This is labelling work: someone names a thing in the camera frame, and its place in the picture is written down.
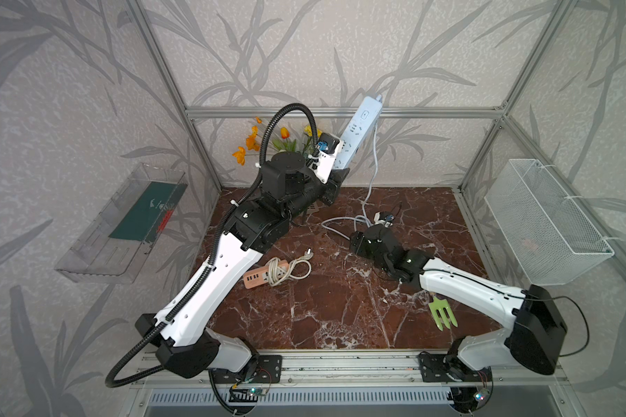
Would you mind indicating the grey power strip with cord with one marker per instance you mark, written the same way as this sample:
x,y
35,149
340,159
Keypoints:
x,y
363,123

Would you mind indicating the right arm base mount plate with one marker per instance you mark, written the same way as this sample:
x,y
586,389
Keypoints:
x,y
448,368

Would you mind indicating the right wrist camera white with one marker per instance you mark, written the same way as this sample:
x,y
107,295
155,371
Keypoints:
x,y
384,218

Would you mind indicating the white wire mesh basket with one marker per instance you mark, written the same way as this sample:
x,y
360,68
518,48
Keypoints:
x,y
553,240

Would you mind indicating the clear plastic wall tray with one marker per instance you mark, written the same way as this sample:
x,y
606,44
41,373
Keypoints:
x,y
116,245

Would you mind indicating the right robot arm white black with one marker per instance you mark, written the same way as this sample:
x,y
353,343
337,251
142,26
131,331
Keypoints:
x,y
532,328

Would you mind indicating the aluminium front rail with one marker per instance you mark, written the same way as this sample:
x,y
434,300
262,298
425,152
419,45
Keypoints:
x,y
357,368

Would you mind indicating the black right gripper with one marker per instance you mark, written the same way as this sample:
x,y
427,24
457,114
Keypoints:
x,y
359,241

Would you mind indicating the pink power strip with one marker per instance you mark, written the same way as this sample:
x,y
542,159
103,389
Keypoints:
x,y
256,277

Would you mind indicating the green garden hand fork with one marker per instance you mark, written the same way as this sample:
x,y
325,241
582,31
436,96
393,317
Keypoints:
x,y
442,313

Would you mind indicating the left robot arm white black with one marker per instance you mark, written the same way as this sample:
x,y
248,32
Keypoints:
x,y
286,187

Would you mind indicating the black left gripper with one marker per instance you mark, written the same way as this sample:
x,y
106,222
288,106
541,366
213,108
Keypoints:
x,y
330,188

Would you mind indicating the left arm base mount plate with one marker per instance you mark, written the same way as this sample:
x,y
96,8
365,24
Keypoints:
x,y
266,368

